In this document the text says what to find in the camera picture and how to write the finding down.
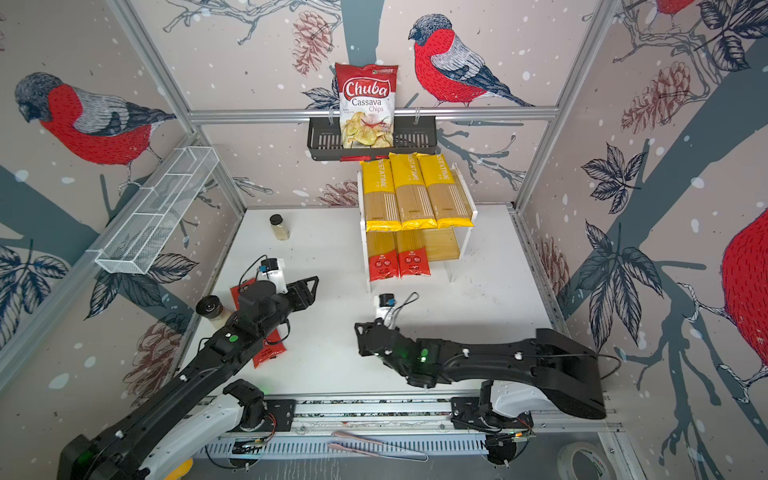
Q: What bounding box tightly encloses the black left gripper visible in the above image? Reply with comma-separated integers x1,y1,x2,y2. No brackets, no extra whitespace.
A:
258,273,319,340

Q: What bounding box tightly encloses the red pasta bag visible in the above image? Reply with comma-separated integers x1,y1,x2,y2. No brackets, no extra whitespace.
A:
366,232,400,282
395,230,431,278
230,279,287,368

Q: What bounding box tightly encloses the yellow spaghetti bag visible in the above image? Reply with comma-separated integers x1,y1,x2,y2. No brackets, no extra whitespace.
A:
417,154,473,229
361,159,402,232
389,153,437,230

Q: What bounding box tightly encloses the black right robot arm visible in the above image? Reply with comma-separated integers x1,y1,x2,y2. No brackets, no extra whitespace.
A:
354,319,607,420

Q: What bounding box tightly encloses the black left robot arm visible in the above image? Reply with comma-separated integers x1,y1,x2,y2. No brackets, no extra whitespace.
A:
57,276,319,479

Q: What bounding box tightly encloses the large spice jar black lid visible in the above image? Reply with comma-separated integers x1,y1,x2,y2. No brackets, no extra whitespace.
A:
195,295,232,330

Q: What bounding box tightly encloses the Chuba cassava chips bag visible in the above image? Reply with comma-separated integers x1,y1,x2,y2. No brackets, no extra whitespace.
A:
335,63,398,149

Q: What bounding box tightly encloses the yellow plush toy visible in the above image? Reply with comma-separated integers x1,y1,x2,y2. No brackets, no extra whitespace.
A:
165,458,194,480

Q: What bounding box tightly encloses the white tape roll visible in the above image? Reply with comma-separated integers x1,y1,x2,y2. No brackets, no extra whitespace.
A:
557,442,613,480

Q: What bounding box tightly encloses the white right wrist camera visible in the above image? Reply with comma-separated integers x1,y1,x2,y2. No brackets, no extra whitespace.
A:
374,293,396,328

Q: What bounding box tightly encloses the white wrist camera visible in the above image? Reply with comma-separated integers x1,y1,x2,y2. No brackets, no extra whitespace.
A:
374,293,396,328
258,257,288,294

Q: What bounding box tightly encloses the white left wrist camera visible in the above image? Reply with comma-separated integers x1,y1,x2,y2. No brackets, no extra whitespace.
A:
258,257,288,294

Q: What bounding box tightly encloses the metal base rail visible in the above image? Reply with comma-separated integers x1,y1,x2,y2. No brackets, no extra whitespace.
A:
195,392,621,468

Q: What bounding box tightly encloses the white wire mesh basket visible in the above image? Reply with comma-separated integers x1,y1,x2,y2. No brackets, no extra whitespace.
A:
95,146,219,274

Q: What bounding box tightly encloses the black hanging wire basket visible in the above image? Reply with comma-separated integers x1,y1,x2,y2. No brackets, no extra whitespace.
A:
307,116,437,161

